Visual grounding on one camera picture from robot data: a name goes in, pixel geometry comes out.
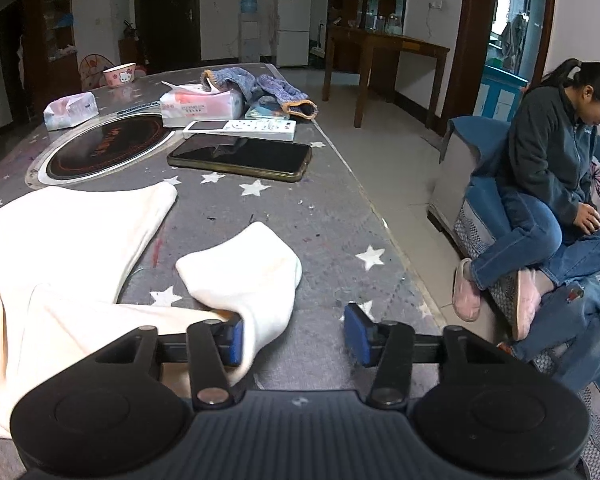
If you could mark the water dispenser with bottle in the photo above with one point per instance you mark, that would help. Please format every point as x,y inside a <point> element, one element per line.
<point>249,32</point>

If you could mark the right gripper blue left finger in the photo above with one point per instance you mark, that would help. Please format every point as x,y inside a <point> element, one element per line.
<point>212,346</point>

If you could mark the white refrigerator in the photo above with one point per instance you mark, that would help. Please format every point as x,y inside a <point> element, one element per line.
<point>292,35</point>

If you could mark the blue knitted cloth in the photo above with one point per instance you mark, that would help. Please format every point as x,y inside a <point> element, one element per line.
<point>291,100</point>

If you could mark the seated person in jeans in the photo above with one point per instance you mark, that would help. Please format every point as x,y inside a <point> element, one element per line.
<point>544,180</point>

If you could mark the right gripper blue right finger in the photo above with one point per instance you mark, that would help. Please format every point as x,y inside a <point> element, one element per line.
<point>387,346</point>

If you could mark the cream sweatshirt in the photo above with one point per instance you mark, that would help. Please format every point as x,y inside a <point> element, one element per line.
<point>65,255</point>

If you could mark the white power strip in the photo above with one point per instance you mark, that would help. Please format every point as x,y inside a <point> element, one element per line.
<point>264,129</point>

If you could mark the blue sofa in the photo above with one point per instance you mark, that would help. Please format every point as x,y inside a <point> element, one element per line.
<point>466,206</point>

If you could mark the pink tissue box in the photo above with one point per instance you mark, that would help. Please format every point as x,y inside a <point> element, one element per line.
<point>185,103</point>

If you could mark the black smartphone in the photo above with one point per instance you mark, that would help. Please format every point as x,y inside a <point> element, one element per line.
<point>269,159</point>

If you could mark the folding fan decoration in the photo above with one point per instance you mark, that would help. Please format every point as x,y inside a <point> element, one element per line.
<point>91,68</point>

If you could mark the dark wooden side table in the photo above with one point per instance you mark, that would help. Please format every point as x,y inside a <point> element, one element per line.
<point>380,56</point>

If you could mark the round induction cooktop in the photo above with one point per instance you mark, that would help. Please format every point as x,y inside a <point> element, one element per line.
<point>100,147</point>

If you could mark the soft tissue pack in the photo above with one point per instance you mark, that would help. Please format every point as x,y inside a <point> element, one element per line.
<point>70,111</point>

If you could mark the pink cartoon bowl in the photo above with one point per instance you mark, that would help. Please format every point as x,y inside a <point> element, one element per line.
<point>120,75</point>

